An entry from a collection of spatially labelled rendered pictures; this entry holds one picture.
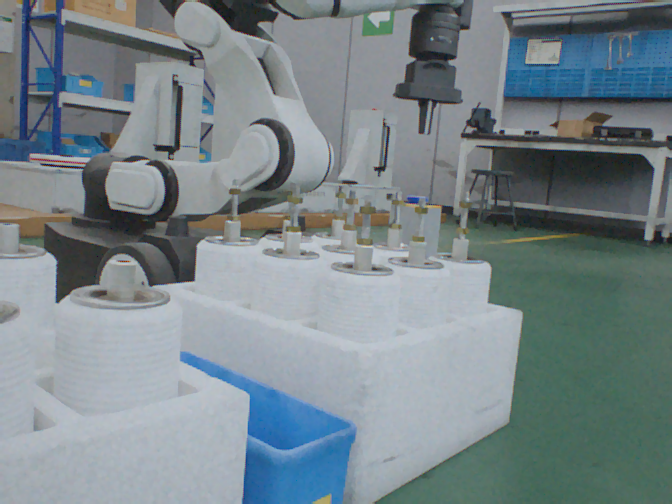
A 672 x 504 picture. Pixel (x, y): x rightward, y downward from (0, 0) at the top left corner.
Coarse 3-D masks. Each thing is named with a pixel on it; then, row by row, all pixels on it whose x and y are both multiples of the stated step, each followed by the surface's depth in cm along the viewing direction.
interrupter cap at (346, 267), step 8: (336, 264) 77; (344, 264) 77; (352, 264) 78; (376, 264) 79; (344, 272) 73; (352, 272) 72; (360, 272) 72; (368, 272) 72; (376, 272) 72; (384, 272) 73; (392, 272) 74
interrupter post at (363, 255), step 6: (360, 246) 74; (366, 246) 74; (372, 246) 75; (354, 252) 75; (360, 252) 74; (366, 252) 74; (372, 252) 75; (354, 258) 75; (360, 258) 74; (366, 258) 74; (354, 264) 75; (360, 264) 75; (366, 264) 75; (366, 270) 75
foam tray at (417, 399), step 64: (192, 320) 85; (256, 320) 77; (448, 320) 88; (512, 320) 93; (320, 384) 70; (384, 384) 69; (448, 384) 81; (512, 384) 97; (384, 448) 71; (448, 448) 83
